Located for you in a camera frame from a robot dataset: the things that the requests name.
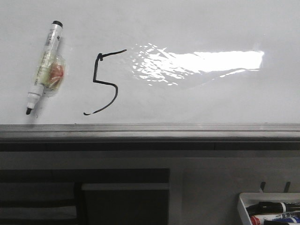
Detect white black whiteboard marker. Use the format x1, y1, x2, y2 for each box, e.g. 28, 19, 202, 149
26, 21, 63, 115

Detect white whiteboard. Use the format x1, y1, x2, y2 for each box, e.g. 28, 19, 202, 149
0, 0, 300, 124

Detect white marker tray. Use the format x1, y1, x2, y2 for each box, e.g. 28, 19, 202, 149
237, 193, 300, 225

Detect left metal tray hook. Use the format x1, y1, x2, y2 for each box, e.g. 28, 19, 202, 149
259, 181, 266, 193

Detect metal tray hook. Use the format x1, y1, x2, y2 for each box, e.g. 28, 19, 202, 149
284, 181, 291, 193
259, 181, 266, 193

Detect dark cabinet box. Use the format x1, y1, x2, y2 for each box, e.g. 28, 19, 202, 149
0, 168, 170, 225

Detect black marker in tray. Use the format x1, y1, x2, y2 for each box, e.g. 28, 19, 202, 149
246, 202, 300, 216

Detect red marker in tray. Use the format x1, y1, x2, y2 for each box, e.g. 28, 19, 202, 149
250, 212, 300, 225

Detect right metal tray hook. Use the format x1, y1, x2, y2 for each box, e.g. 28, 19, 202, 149
284, 181, 291, 193

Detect blue marker in tray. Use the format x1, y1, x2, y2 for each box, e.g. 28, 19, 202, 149
263, 218, 300, 225

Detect aluminium whiteboard frame rail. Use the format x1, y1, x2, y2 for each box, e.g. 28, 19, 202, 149
0, 124, 300, 152

